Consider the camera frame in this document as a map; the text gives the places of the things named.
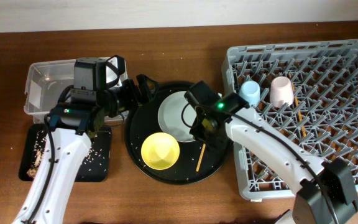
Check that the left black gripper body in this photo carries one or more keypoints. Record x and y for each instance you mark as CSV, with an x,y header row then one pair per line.
x,y
137,92

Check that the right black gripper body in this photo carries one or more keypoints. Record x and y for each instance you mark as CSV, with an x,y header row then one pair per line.
x,y
202,125

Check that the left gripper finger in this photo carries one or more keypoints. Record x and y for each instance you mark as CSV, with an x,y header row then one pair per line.
x,y
144,85
152,85

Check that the light grey plate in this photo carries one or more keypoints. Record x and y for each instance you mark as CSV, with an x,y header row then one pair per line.
x,y
169,117

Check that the blue plastic cup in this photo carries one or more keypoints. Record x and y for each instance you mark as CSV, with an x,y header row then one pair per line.
x,y
250,92

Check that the yellow bowl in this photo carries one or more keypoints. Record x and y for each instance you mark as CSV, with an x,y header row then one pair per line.
x,y
160,151

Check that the pink plastic cup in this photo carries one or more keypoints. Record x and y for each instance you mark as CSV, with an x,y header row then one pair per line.
x,y
281,92

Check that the food scraps pile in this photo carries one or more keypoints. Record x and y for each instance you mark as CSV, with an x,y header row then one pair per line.
x,y
36,157

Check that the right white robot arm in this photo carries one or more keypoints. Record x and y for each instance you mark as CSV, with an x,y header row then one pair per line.
x,y
324,192

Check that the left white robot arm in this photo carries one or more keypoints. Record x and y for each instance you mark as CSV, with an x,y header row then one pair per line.
x,y
71,126

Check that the clear plastic waste bin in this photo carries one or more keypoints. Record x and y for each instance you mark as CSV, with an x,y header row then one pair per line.
x,y
47,80

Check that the grey dishwasher rack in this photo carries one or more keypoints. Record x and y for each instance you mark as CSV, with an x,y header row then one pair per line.
x,y
323,118

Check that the black rectangular tray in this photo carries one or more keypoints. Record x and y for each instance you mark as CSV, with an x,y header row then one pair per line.
x,y
94,167

